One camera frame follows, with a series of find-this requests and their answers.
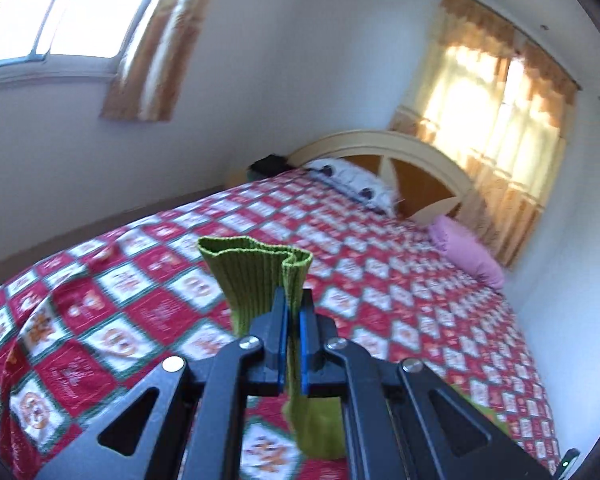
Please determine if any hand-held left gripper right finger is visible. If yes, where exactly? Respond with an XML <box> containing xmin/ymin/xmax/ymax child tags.
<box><xmin>300</xmin><ymin>287</ymin><xmax>554</xmax><ymax>480</ymax></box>

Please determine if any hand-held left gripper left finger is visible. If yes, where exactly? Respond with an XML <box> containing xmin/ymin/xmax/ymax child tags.
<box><xmin>35</xmin><ymin>287</ymin><xmax>287</xmax><ymax>480</ymax></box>

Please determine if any green knit sweater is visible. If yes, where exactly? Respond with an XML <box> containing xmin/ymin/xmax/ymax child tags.
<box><xmin>196</xmin><ymin>235</ymin><xmax>511</xmax><ymax>461</ymax></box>

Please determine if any red checkered printed blanket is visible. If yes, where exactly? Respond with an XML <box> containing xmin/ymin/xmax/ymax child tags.
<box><xmin>0</xmin><ymin>167</ymin><xmax>563</xmax><ymax>480</ymax></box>

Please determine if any white patterned pillow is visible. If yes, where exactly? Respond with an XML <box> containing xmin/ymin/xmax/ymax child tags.
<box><xmin>302</xmin><ymin>158</ymin><xmax>401</xmax><ymax>217</ymax></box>

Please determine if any dark object on nightstand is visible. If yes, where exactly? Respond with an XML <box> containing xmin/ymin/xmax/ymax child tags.
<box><xmin>248</xmin><ymin>155</ymin><xmax>293</xmax><ymax>178</ymax></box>

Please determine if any pink pillow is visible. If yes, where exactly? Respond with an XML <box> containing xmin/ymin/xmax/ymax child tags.
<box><xmin>428</xmin><ymin>215</ymin><xmax>506</xmax><ymax>290</ymax></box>

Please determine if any cream and orange headboard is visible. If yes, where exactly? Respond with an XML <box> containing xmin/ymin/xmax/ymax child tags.
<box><xmin>286</xmin><ymin>130</ymin><xmax>486</xmax><ymax>226</ymax></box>

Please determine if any yellow patterned curtain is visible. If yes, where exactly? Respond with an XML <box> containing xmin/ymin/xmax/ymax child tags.
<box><xmin>389</xmin><ymin>0</ymin><xmax>580</xmax><ymax>268</ymax></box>
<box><xmin>100</xmin><ymin>0</ymin><xmax>231</xmax><ymax>122</ymax></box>

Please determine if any window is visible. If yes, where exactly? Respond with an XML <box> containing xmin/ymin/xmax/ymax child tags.
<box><xmin>0</xmin><ymin>0</ymin><xmax>181</xmax><ymax>68</ymax></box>

